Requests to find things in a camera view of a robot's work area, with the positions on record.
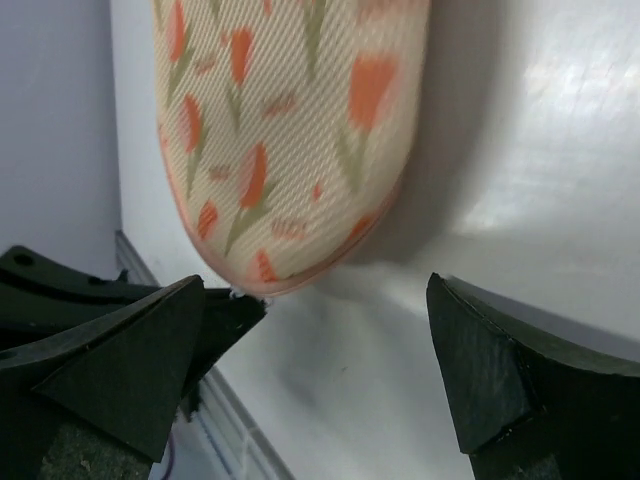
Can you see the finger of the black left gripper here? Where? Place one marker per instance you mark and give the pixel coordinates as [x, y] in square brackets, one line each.
[40, 298]

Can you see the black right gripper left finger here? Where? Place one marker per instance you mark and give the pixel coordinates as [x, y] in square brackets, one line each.
[76, 404]

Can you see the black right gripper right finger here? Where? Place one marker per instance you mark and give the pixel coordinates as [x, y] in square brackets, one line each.
[527, 404]

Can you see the floral pink mesh laundry bag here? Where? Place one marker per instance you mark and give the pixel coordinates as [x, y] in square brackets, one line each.
[285, 127]

